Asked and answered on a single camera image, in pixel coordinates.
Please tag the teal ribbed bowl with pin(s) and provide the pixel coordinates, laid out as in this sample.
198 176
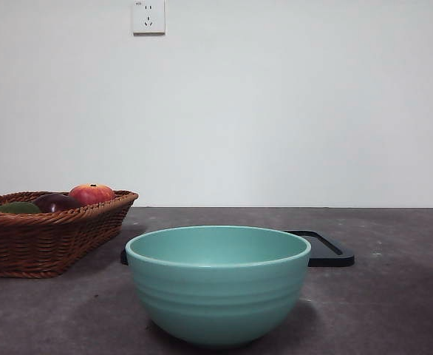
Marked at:
216 299

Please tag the green avocado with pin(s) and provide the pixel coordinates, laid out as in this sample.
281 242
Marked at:
15 208

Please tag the red apple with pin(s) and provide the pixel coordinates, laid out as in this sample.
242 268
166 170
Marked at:
92 194

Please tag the black rectangular tray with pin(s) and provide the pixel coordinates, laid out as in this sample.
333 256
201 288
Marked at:
331 260

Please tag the dark purple apple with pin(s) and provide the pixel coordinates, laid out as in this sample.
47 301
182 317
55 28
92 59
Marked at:
55 203

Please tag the brown wicker basket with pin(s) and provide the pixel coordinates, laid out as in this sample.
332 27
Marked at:
35 244

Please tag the white wall socket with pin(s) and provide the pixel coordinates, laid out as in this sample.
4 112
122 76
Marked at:
149 18

